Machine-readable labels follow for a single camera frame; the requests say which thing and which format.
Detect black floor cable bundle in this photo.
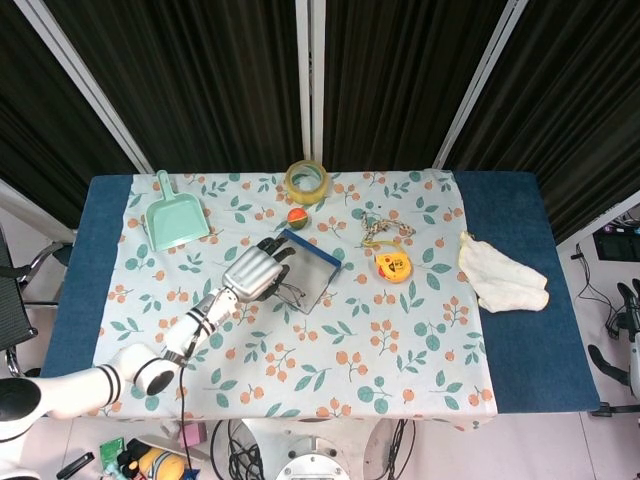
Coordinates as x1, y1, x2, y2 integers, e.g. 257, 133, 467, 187
383, 418, 417, 480
209, 418, 267, 480

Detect yellow packing tape roll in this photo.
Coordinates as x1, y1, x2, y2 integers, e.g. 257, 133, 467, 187
284, 159, 332, 205

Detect green circuit board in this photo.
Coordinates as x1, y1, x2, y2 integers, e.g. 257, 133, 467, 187
98, 436, 127, 465

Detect knotted braided rope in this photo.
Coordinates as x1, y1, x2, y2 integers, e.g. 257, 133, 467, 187
360, 210, 418, 247

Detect yellow tape measure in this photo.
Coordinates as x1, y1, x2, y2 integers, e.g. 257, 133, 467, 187
363, 239, 415, 284

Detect dark monitor screen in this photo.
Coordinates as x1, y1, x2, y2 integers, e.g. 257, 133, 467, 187
592, 225, 640, 262

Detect floral fruit print tablecloth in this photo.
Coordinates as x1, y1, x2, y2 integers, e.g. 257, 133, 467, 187
92, 171, 499, 432

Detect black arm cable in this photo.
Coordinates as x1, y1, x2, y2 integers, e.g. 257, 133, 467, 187
171, 294, 222, 480

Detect blue box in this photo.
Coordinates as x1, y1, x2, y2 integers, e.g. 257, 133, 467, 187
276, 228, 344, 316

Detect yellow minion plush toy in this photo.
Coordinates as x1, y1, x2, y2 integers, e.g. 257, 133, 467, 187
117, 438, 190, 480

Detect wire-rimmed eyeglasses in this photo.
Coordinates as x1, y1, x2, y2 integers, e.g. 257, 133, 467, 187
272, 282, 308, 309

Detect black pleated curtain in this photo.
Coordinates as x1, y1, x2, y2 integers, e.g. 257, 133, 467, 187
0, 0, 640, 246

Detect mint green plastic dustpan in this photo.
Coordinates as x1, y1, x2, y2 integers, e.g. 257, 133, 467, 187
144, 169, 212, 253

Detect blue table cover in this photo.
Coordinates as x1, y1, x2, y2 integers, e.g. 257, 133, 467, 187
40, 171, 602, 416

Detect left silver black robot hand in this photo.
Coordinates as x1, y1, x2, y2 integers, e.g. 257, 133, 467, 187
221, 236, 298, 302

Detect white black equipment stand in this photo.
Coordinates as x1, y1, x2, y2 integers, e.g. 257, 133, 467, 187
586, 278, 640, 417

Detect white cloth yellow trim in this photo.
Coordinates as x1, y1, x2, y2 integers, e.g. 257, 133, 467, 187
458, 230, 551, 315

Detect black remote-like device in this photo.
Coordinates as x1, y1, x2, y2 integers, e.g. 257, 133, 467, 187
55, 451, 96, 480

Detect pink small box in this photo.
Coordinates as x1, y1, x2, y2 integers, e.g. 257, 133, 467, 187
178, 421, 209, 447

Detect black office chair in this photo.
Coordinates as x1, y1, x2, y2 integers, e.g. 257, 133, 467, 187
0, 225, 75, 377

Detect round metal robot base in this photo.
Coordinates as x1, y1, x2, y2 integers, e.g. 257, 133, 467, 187
274, 434, 351, 480

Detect white metal frame post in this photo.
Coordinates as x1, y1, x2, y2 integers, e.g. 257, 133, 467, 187
294, 0, 327, 162
13, 0, 155, 175
432, 0, 531, 170
554, 201, 640, 247
0, 178, 77, 242

